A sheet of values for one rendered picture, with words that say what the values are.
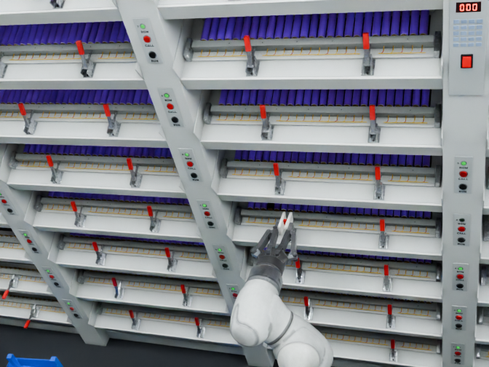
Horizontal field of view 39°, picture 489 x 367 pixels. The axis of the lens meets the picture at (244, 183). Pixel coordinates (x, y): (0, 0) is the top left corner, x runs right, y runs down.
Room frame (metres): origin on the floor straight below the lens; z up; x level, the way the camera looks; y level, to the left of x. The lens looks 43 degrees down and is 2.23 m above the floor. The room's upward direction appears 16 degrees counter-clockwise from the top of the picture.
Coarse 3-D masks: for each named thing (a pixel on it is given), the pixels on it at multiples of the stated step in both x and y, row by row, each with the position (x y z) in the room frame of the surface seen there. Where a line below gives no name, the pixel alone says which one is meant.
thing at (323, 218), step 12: (252, 216) 1.42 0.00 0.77; (264, 216) 1.41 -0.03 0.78; (276, 216) 1.39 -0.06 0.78; (300, 216) 1.36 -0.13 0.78; (312, 216) 1.35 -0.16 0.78; (324, 216) 1.33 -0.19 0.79; (336, 216) 1.32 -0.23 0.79; (348, 216) 1.31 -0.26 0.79; (360, 216) 1.29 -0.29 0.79; (372, 216) 1.28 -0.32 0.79; (348, 228) 1.29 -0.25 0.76; (396, 228) 1.24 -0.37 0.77; (432, 228) 1.20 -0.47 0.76
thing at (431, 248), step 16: (240, 208) 1.45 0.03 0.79; (240, 224) 1.42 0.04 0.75; (272, 224) 1.39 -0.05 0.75; (304, 224) 1.35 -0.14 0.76; (320, 224) 1.33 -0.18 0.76; (336, 224) 1.32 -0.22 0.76; (352, 224) 1.30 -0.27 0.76; (368, 224) 1.28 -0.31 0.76; (240, 240) 1.38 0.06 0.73; (256, 240) 1.36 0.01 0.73; (304, 240) 1.31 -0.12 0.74; (320, 240) 1.29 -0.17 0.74; (336, 240) 1.27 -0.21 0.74; (352, 240) 1.26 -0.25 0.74; (368, 240) 1.24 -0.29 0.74; (400, 240) 1.21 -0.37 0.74; (416, 240) 1.19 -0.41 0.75; (432, 240) 1.18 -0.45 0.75; (400, 256) 1.19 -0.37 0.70; (416, 256) 1.17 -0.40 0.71; (432, 256) 1.14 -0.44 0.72
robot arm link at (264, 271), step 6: (264, 264) 1.13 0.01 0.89; (252, 270) 1.13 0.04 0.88; (258, 270) 1.12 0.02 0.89; (264, 270) 1.11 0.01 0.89; (270, 270) 1.11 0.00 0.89; (276, 270) 1.11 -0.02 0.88; (252, 276) 1.10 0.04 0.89; (258, 276) 1.09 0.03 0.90; (264, 276) 1.09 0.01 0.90; (270, 276) 1.09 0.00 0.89; (276, 276) 1.10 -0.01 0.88; (246, 282) 1.10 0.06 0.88; (270, 282) 1.08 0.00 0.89; (276, 282) 1.08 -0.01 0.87; (282, 282) 1.11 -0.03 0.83
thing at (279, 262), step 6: (264, 252) 1.21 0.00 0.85; (282, 252) 1.19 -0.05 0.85; (258, 258) 1.19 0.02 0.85; (264, 258) 1.16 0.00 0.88; (270, 258) 1.16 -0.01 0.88; (276, 258) 1.16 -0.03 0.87; (282, 258) 1.17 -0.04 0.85; (258, 264) 1.15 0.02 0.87; (270, 264) 1.14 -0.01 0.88; (276, 264) 1.14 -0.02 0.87; (282, 264) 1.15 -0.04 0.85; (282, 270) 1.13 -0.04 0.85
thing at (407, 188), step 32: (224, 160) 1.45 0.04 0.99; (256, 160) 1.42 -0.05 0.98; (288, 160) 1.39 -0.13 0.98; (320, 160) 1.36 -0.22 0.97; (352, 160) 1.31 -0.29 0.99; (384, 160) 1.28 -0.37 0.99; (416, 160) 1.25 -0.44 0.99; (224, 192) 1.39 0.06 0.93; (256, 192) 1.35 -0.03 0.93; (288, 192) 1.32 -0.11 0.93; (320, 192) 1.28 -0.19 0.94; (352, 192) 1.25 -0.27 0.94; (384, 192) 1.21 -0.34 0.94; (416, 192) 1.18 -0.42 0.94
